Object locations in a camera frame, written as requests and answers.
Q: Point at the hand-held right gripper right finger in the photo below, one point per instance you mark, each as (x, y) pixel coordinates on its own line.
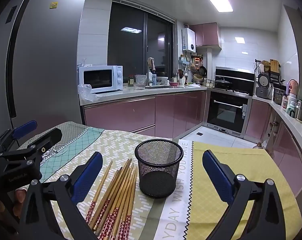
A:
(217, 175)

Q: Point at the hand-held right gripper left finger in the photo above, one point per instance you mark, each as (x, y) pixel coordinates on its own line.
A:
(88, 175)

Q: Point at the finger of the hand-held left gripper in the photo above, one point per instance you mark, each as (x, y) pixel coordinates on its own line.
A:
(24, 127)
(48, 137)

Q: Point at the bundle of wooden chopsticks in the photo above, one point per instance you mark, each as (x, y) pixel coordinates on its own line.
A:
(118, 192)

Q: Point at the black mesh utensil holder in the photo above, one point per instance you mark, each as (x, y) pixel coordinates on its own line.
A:
(158, 180)

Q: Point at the person's left hand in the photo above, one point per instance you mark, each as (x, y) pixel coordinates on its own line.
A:
(19, 196)

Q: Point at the patterned printed tablecloth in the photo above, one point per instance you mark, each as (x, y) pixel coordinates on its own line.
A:
(121, 142)

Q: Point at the clear plastic bag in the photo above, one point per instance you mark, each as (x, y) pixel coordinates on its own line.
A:
(86, 92)

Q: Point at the built-in black oven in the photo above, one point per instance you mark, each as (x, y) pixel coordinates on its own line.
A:
(226, 112)

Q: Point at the grey refrigerator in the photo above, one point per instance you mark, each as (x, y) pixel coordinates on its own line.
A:
(46, 67)

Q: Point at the pink lower kitchen cabinets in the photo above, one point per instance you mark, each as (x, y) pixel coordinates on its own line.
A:
(121, 115)

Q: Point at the white microwave oven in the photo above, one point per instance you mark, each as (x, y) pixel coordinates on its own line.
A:
(113, 80)

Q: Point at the black wok with lid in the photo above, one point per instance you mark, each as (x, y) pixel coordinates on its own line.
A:
(223, 83)

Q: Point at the grey kitchen countertop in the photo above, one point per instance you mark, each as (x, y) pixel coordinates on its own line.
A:
(131, 92)

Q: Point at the black range hood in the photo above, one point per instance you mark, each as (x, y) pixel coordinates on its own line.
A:
(237, 78)

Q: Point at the steel pot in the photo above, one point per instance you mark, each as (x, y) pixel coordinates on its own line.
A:
(278, 96)

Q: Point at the dark glass jar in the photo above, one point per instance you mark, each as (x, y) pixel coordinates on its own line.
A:
(131, 81)

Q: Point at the grey rice cooker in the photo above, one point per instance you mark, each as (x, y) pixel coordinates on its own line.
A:
(264, 83)

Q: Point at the hanging black frying pan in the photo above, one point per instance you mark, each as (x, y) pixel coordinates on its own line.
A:
(203, 71)

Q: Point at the steel thermos bottle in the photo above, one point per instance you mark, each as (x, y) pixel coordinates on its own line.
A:
(300, 110)

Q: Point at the clear plastic container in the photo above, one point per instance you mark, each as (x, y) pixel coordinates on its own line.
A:
(140, 82)

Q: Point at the pink kettle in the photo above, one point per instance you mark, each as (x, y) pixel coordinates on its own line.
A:
(293, 86)

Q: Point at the steel kitchen faucet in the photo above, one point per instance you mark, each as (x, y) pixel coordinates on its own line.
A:
(149, 72)

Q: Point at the dark kitchen window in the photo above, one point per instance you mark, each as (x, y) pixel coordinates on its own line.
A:
(131, 50)

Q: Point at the wooden cutting board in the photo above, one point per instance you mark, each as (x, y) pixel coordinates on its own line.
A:
(274, 66)

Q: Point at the ceiling light panel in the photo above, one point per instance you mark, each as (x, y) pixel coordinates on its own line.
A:
(219, 2)

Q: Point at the white wall water heater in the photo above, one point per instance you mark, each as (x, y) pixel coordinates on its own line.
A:
(189, 40)

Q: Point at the pink upper wall cabinet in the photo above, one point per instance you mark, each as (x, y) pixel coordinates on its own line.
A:
(207, 33)

